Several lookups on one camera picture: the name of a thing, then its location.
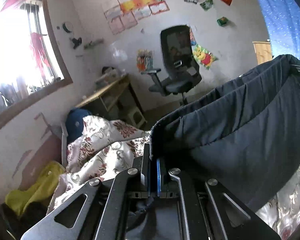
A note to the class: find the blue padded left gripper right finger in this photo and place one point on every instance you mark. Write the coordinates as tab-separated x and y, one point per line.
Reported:
161	181

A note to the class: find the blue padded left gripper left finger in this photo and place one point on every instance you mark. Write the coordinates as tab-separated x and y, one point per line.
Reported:
144	174

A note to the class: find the dark navy padded jacket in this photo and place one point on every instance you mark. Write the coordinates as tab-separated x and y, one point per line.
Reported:
226	155

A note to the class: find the blue starry door curtain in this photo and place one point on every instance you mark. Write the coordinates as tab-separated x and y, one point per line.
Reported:
282	18

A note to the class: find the light wooden board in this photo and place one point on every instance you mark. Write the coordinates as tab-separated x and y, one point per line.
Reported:
263	51

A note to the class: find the floral white red bed quilt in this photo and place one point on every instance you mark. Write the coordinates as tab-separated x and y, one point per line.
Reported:
109	147

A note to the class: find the wooden desk with shelves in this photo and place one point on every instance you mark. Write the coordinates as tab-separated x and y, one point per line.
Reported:
119	93

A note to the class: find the dark blue round pillow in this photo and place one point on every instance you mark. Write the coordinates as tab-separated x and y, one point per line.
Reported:
74	123

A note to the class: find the black mesh office chair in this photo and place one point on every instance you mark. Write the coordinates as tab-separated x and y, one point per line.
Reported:
179	63

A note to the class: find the Winnie the Pooh poster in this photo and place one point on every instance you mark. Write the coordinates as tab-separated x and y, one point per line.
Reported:
203	56

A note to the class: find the colourful cartoon poster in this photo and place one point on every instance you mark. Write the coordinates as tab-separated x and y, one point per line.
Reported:
144	60

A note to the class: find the anime character poster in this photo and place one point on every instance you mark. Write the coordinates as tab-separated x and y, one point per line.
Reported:
192	39

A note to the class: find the yellow-green cloth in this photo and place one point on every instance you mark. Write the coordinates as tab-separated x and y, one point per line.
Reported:
44	187

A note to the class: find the red garment hanging outside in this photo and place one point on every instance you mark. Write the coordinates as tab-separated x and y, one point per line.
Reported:
39	52

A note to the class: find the wooden framed window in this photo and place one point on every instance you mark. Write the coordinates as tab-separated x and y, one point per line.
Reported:
21	83

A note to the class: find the green hanging wall pouch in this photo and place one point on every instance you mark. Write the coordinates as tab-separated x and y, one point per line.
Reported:
223	21

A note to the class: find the green photo on wall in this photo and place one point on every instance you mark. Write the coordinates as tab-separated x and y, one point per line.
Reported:
206	5

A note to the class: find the row of certificates on wall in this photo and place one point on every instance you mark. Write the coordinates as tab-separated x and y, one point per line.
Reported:
125	14

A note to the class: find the round wall clock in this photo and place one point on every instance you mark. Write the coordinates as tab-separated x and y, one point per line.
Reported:
68	27

